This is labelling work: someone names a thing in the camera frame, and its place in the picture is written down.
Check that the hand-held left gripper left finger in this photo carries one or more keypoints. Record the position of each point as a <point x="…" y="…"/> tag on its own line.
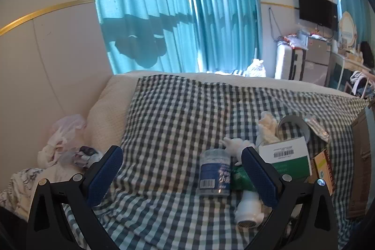
<point x="107" y="176"/>

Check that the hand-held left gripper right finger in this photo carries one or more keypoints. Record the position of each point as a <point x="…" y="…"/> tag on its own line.
<point x="260" y="176"/>

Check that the white plug-in device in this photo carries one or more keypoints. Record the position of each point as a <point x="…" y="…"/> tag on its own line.
<point x="247" y="209"/>

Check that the white bear figurine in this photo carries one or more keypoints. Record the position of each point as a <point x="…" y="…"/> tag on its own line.
<point x="237" y="146"/>

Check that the clear jar blue label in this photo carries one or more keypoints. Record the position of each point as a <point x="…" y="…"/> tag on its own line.
<point x="212" y="173"/>

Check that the orange yellow small box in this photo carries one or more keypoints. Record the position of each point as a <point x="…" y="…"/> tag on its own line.
<point x="323" y="165"/>

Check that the silver blister pack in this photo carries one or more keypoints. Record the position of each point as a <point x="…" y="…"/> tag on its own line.
<point x="318" y="128"/>

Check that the brown cardboard box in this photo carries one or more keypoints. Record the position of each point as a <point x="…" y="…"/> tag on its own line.
<point x="361" y="165"/>

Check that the green packet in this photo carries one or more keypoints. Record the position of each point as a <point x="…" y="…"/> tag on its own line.
<point x="240" y="178"/>

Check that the white green medicine box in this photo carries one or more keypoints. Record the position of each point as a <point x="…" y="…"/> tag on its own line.
<point x="288" y="160"/>

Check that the cream fabric piece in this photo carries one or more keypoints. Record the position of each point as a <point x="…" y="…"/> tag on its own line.
<point x="268" y="127"/>

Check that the pink plastic bag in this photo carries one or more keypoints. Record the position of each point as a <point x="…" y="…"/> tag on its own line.
<point x="66" y="128"/>

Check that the grey tape roll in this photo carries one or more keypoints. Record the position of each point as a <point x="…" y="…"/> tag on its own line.
<point x="293" y="119"/>

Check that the floral quilt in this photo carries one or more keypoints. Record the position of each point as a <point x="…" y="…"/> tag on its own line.
<point x="20" y="179"/>

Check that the checkered blanket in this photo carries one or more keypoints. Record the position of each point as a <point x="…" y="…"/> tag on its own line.
<point x="175" y="121"/>

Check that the black white checkered mat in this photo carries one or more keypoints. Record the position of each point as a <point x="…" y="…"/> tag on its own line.
<point x="238" y="72"/>

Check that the white plastic bag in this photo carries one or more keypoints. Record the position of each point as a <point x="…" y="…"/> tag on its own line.
<point x="256" y="68"/>

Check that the white suitcase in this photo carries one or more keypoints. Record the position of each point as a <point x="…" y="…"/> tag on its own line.
<point x="282" y="62"/>

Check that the silver mini fridge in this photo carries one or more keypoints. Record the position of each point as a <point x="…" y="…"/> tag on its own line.
<point x="315" y="56"/>

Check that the clothes pile on chair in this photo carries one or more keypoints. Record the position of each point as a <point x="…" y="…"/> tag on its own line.
<point x="356" y="77"/>

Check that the red white packaging pile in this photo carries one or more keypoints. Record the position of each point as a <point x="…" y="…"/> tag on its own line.
<point x="293" y="40"/>

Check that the white dressing table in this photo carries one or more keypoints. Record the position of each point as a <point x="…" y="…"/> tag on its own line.
<point x="356" y="62"/>

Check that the black backpack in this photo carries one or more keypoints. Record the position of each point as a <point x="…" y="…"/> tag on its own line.
<point x="367" y="53"/>

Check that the white oval mirror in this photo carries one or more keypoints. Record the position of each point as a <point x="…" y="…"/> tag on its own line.
<point x="347" y="26"/>

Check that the black wall television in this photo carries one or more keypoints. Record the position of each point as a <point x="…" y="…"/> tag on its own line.
<point x="316" y="9"/>

